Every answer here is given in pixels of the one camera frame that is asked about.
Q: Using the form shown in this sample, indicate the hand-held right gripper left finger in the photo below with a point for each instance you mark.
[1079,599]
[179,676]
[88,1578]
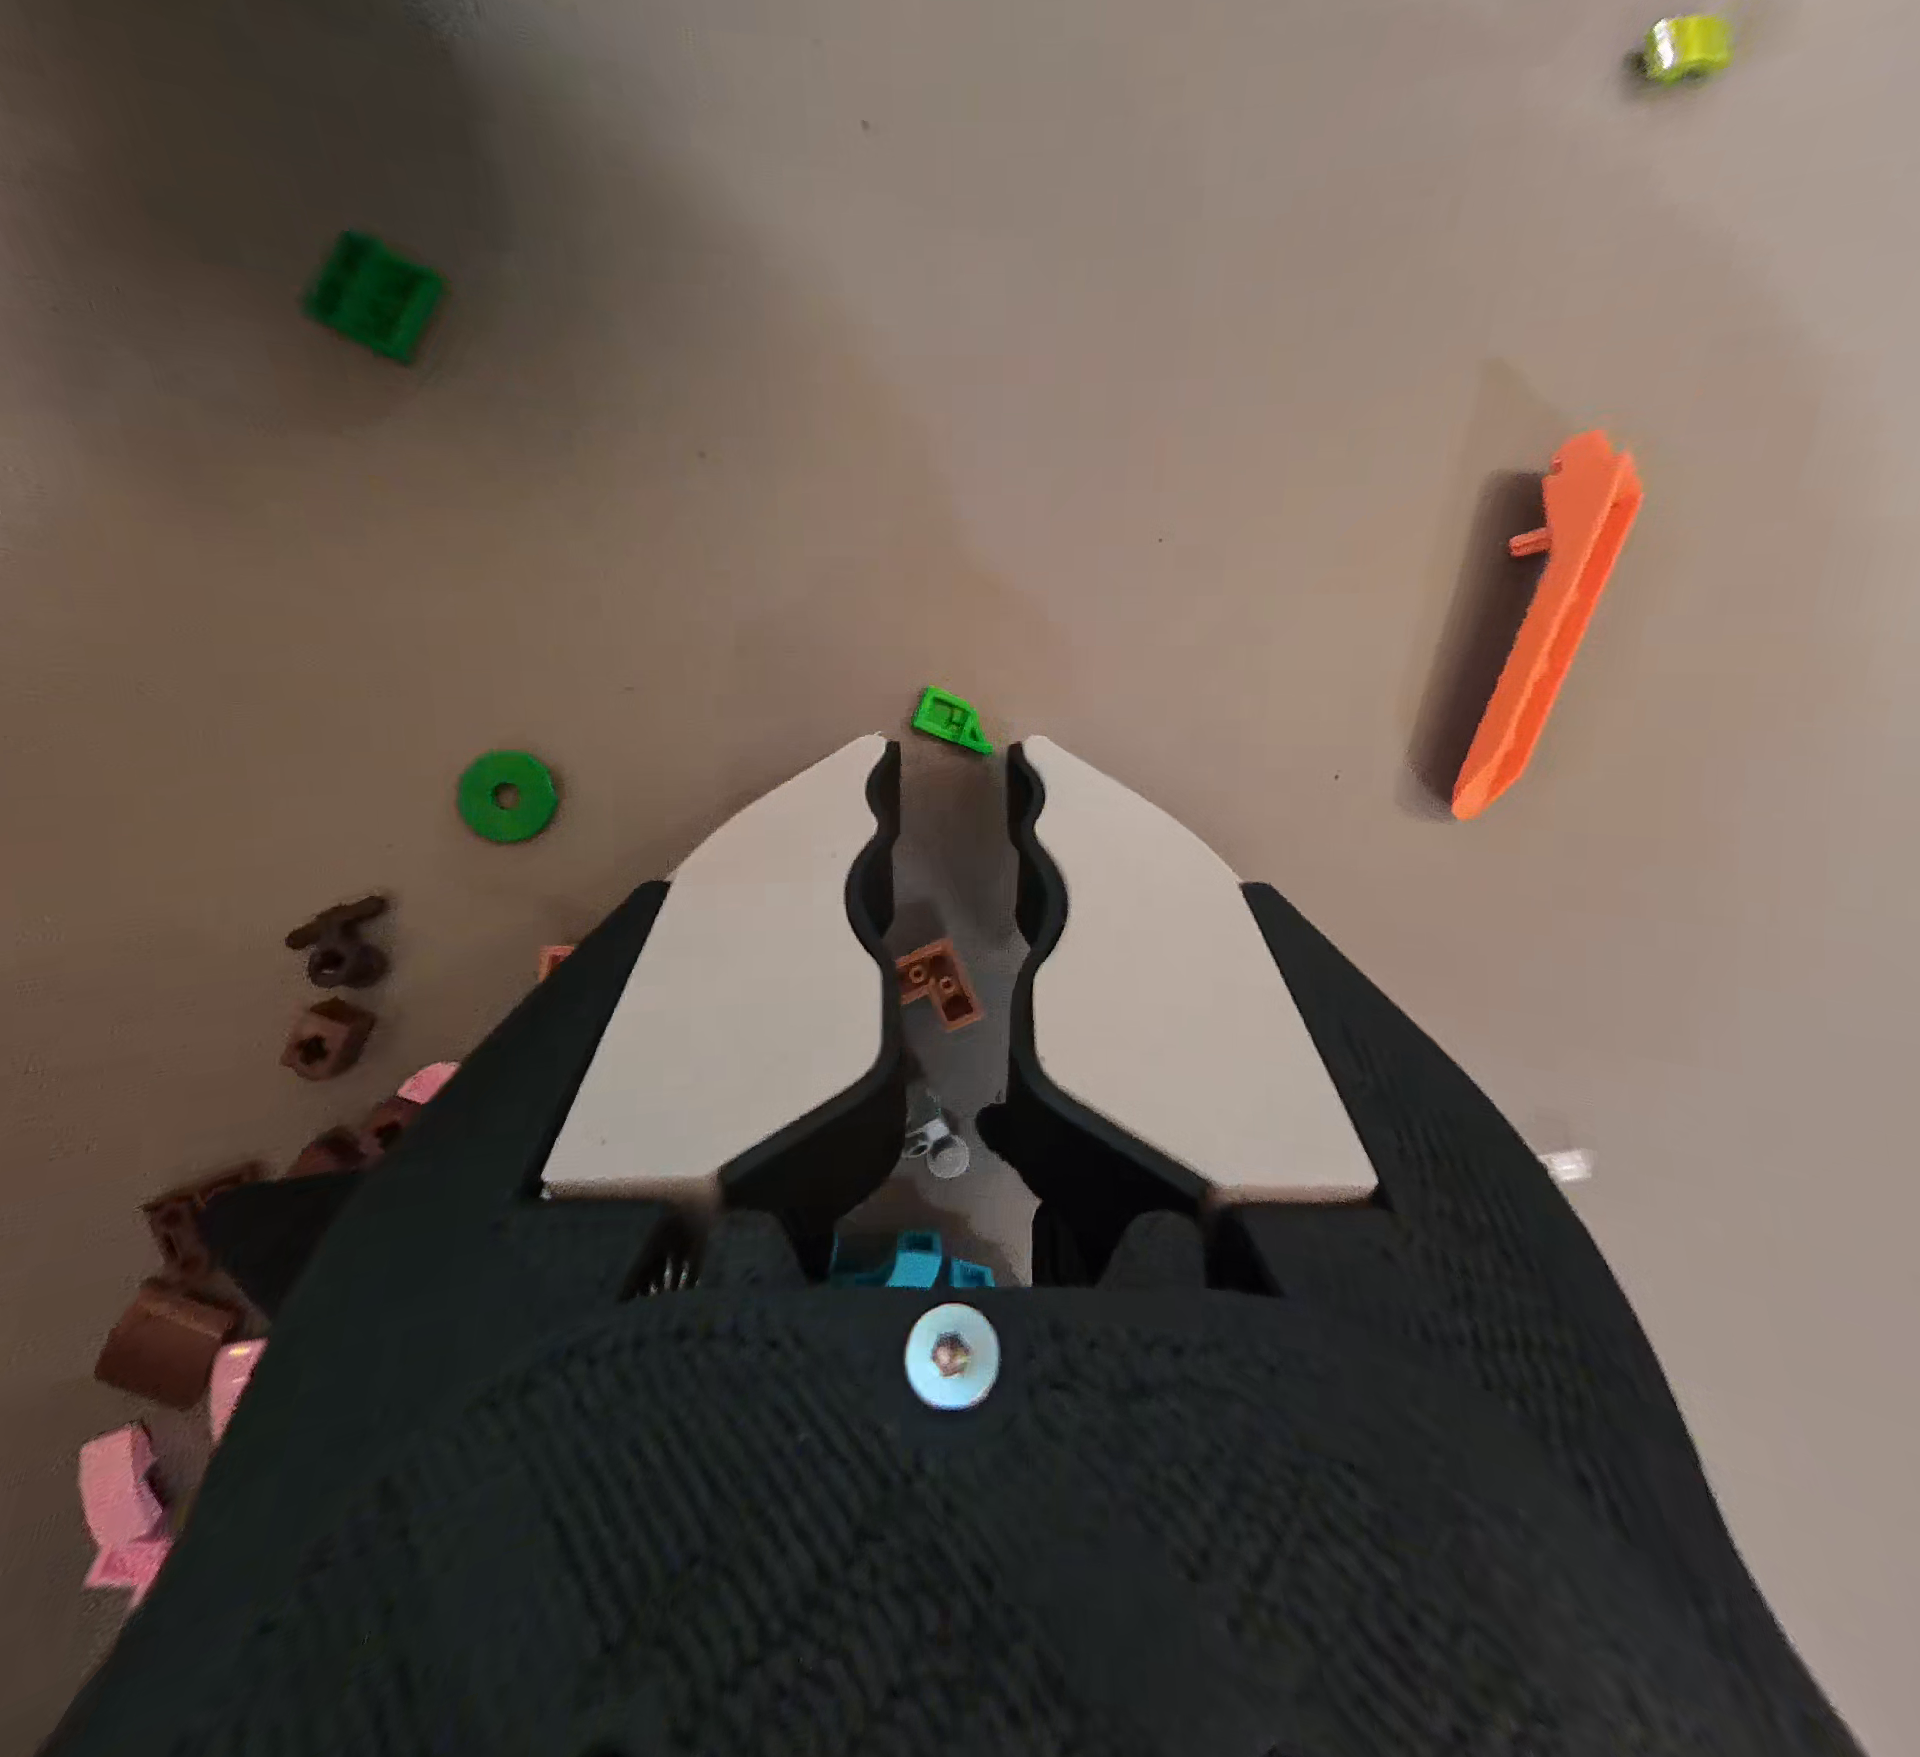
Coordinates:
[720,975]

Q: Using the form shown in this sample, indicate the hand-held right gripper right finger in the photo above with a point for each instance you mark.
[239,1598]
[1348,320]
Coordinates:
[1184,992]

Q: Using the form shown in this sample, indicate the small bright green lego piece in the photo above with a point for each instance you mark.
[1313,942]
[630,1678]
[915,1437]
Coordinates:
[948,720]

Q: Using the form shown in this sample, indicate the salmon lego plate assembly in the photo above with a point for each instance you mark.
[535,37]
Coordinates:
[554,961]

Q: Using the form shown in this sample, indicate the salmon angled lego plate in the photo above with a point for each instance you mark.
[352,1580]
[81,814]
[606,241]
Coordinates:
[937,986]

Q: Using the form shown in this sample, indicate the small grey lego piece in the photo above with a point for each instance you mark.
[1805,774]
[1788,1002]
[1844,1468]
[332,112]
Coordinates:
[937,1145]

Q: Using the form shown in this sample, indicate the green round lego disc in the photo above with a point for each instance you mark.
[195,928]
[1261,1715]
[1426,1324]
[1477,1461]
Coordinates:
[489,820]

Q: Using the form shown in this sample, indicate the pink lego piece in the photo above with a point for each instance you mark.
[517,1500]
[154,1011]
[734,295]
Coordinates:
[127,1500]
[429,1085]
[232,1380]

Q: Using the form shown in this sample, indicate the teal lego arch piece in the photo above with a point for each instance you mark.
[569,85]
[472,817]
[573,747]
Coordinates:
[908,1262]

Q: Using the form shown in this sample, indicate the dark brown lego pin piece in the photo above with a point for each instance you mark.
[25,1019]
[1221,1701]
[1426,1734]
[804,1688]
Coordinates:
[343,939]

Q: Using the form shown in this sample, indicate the brown small lego brick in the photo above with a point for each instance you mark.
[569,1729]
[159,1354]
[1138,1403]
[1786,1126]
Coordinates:
[325,1038]

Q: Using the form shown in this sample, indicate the dark brown lego brick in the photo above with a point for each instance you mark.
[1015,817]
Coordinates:
[195,1209]
[352,1145]

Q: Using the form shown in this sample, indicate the clear small lego piece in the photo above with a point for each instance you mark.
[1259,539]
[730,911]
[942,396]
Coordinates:
[1563,1165]

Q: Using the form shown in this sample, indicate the orange lego brick separator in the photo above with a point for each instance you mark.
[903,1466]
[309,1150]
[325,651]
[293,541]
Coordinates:
[1562,616]

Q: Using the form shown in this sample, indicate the brown lego slope brick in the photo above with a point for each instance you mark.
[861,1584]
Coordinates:
[166,1343]

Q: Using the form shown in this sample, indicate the green square lego plate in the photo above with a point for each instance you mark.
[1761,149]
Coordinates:
[372,298]

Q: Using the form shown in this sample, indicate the lime green lego piece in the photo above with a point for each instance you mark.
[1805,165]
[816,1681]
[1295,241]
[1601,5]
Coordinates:
[1684,45]

